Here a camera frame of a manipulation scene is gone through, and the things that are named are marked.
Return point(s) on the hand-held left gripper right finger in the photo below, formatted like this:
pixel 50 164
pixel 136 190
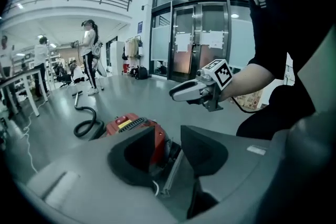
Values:
pixel 236 165

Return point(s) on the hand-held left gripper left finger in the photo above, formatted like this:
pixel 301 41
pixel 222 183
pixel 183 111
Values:
pixel 92 165

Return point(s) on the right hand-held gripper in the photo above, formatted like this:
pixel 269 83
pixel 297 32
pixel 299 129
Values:
pixel 223 73

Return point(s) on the person's right forearm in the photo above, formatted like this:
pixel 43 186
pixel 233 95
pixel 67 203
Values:
pixel 246 81

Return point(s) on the dark red cloth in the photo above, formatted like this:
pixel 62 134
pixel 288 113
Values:
pixel 126 69

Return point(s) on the glass entrance door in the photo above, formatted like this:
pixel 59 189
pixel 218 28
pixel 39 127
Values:
pixel 183 65

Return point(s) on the white paper notice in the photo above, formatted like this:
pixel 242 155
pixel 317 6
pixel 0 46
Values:
pixel 183 42
pixel 212 40

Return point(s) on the black backpack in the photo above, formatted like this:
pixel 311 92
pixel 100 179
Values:
pixel 143 73

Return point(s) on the patterned cardboard box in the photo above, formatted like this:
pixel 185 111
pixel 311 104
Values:
pixel 249 99

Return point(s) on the silver vacuum wand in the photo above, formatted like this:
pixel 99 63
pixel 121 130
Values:
pixel 76 101

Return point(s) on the black vacuum floor nozzle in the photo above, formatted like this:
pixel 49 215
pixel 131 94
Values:
pixel 77 92

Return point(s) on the clothes rack with coats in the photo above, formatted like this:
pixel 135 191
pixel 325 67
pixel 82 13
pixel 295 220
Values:
pixel 132 47

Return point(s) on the white oval board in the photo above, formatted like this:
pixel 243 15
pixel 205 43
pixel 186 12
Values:
pixel 102 69

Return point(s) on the black top white table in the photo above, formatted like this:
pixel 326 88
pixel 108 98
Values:
pixel 23 75

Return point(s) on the person's black clothing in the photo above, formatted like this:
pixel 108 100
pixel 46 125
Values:
pixel 288 21

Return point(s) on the blue wall poster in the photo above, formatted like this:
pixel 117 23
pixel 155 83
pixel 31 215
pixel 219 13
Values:
pixel 140 27

